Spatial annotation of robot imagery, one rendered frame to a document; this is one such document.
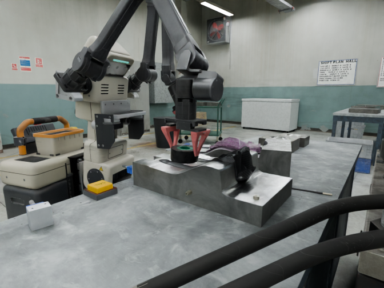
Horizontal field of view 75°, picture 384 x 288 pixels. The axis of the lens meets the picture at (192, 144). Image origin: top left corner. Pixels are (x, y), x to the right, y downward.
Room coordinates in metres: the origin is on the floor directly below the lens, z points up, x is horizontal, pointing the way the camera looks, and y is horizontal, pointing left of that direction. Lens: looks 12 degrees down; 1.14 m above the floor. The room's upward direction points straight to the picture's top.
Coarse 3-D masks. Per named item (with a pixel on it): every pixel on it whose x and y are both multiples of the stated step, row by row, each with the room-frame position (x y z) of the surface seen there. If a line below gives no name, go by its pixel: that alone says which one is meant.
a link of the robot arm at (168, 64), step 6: (162, 24) 1.37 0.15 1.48; (162, 30) 1.37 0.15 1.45; (162, 36) 1.37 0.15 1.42; (168, 36) 1.36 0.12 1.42; (162, 42) 1.37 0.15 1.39; (168, 42) 1.36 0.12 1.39; (162, 48) 1.37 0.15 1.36; (168, 48) 1.36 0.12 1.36; (162, 54) 1.37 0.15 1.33; (168, 54) 1.36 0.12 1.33; (162, 60) 1.37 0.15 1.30; (168, 60) 1.36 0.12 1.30; (162, 66) 1.36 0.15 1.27; (168, 66) 1.35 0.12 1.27; (174, 66) 1.39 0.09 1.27; (162, 72) 1.36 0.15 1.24; (168, 72) 1.35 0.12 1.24; (174, 72) 1.39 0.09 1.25; (174, 78) 1.39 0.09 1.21
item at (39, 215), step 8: (32, 200) 0.68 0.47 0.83; (32, 208) 0.59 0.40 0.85; (40, 208) 0.59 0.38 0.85; (48, 208) 0.60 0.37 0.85; (32, 216) 0.57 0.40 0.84; (40, 216) 0.58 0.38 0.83; (48, 216) 0.59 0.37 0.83; (32, 224) 0.57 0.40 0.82; (40, 224) 0.58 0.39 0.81; (48, 224) 0.59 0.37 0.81
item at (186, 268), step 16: (288, 224) 0.43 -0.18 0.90; (304, 224) 0.44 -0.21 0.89; (240, 240) 0.41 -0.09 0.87; (256, 240) 0.41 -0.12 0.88; (272, 240) 0.41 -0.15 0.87; (208, 256) 0.39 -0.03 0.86; (224, 256) 0.39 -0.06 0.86; (240, 256) 0.39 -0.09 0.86; (176, 272) 0.37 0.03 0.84; (192, 272) 0.37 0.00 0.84; (208, 272) 0.38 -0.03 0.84
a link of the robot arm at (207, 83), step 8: (184, 56) 0.68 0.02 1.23; (184, 64) 0.67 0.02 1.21; (184, 72) 0.68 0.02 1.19; (192, 72) 0.66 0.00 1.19; (200, 72) 0.65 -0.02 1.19; (208, 72) 0.64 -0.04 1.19; (216, 72) 0.62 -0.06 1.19; (200, 80) 0.63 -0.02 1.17; (208, 80) 0.62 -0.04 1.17; (216, 80) 0.62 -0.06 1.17; (192, 88) 0.64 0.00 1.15; (200, 88) 0.62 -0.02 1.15; (208, 88) 0.61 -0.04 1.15; (216, 88) 0.62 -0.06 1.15; (200, 96) 0.63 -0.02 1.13; (208, 96) 0.61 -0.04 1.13; (216, 96) 0.62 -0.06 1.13
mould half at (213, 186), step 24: (144, 168) 0.85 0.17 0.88; (168, 168) 0.82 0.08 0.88; (216, 168) 0.67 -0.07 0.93; (168, 192) 0.78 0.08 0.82; (192, 192) 0.72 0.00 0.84; (216, 192) 0.67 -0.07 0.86; (240, 192) 0.67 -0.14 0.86; (264, 192) 0.67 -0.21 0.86; (288, 192) 0.76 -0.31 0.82; (240, 216) 0.62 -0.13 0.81; (264, 216) 0.60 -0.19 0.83
